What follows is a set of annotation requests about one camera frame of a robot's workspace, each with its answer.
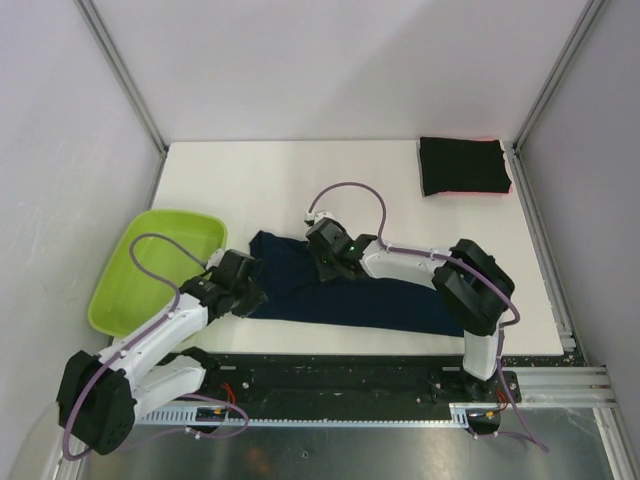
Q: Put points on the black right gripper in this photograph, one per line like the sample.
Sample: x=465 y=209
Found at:
x=325 y=273

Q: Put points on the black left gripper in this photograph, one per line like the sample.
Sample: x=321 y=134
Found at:
x=255 y=297

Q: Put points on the navy blue t shirt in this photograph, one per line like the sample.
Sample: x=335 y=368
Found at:
x=290 y=279

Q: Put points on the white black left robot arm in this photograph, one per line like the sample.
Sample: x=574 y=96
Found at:
x=101 y=396

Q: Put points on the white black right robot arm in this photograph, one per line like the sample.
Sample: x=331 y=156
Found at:
x=469 y=282

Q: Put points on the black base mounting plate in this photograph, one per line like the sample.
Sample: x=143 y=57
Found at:
x=441 y=378

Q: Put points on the green plastic bin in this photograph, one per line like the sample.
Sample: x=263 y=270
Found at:
x=172 y=244

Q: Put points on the folded black t shirt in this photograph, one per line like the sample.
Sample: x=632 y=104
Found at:
x=427 y=154

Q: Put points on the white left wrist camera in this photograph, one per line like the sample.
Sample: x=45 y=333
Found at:
x=215 y=259

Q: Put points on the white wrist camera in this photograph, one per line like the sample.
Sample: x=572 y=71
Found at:
x=313 y=217
x=215 y=259

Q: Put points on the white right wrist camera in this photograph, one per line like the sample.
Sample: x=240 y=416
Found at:
x=313 y=217

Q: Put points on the grey slotted cable duct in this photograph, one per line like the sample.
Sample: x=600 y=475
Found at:
x=215 y=415

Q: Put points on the aluminium front frame rail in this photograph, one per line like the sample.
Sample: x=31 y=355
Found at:
x=565 y=387

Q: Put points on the left aluminium frame post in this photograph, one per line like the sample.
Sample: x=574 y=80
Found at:
x=106 y=44

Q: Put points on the aluminium frame post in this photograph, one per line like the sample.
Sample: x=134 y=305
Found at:
x=578 y=35
x=106 y=44

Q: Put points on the right aluminium frame post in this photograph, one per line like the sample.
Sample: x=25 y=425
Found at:
x=578 y=35

